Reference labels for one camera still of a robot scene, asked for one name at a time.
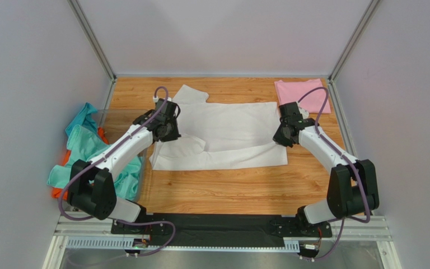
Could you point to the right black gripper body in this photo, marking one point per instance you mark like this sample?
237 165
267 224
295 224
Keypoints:
281 138

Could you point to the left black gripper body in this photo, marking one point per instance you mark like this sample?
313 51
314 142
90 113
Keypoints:
172 133

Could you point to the white t shirt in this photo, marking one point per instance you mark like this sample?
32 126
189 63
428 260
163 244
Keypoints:
217 136

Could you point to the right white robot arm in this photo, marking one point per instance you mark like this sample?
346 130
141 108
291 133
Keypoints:
352 187

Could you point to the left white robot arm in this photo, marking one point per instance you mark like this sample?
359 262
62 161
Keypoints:
91 188

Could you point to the clear plastic bin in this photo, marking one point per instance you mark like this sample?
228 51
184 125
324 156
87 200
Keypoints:
115 123

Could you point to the teal blue t shirt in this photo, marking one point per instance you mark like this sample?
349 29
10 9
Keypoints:
84 118

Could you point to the mint green t shirt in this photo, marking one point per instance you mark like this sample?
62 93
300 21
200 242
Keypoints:
127 179

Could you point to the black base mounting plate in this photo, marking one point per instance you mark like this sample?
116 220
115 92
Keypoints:
222 230

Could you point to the orange t shirt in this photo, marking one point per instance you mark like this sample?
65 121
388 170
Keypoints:
82 144

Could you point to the aluminium frame rail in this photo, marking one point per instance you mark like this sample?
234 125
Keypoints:
75 232

